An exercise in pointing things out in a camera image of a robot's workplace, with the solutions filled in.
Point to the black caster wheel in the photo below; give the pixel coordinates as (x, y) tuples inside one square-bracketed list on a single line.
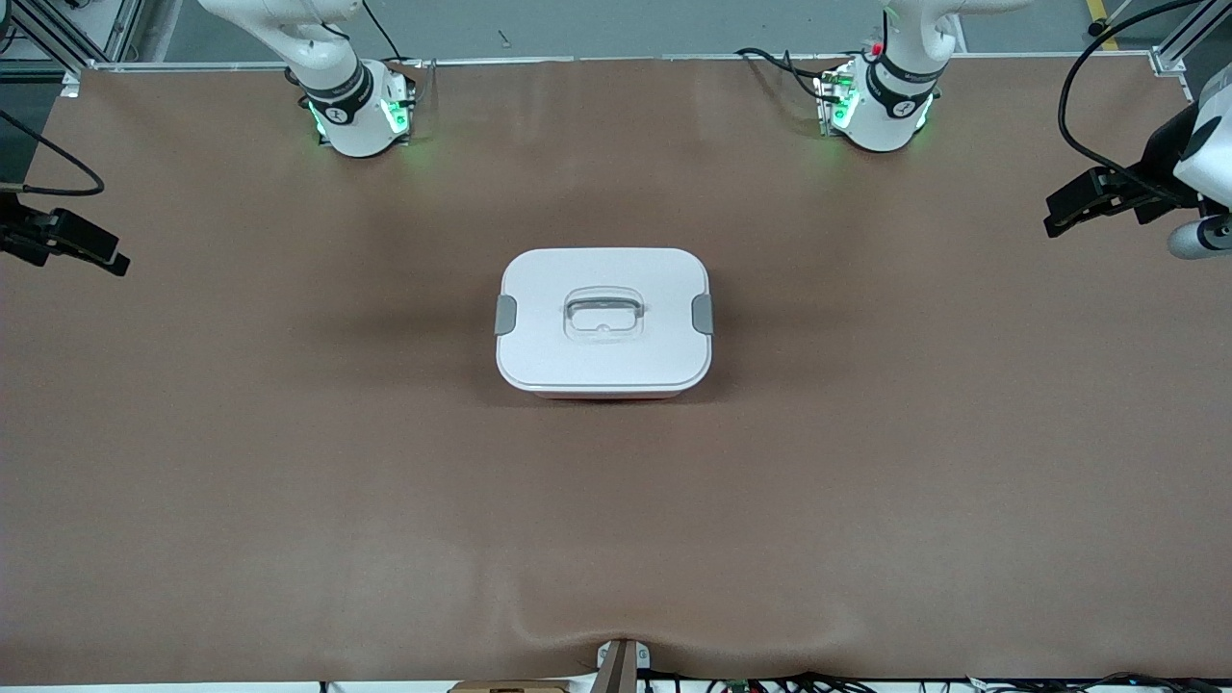
[(1095, 28)]

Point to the brown table mat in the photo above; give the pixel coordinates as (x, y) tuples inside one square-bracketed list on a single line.
[(616, 539)]

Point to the pink translucent plastic box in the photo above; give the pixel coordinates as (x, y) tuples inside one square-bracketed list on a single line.
[(597, 396)]

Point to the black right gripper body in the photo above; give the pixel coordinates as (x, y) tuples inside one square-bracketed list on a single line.
[(21, 236)]

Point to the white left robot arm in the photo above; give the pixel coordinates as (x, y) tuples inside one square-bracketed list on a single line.
[(895, 106)]

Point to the white box lid grey latches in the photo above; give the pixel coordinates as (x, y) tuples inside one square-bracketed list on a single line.
[(577, 366)]

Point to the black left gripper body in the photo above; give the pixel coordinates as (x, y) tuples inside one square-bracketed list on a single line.
[(1153, 176)]

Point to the brown cardboard piece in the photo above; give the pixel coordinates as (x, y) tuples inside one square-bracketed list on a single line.
[(510, 687)]

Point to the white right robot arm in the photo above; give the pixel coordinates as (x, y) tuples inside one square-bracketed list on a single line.
[(356, 115)]

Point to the silver aluminium frame profile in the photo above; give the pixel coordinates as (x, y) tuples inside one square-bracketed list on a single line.
[(120, 29), (1189, 34)]

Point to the metal table clamp bracket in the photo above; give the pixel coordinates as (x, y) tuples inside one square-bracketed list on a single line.
[(621, 669)]

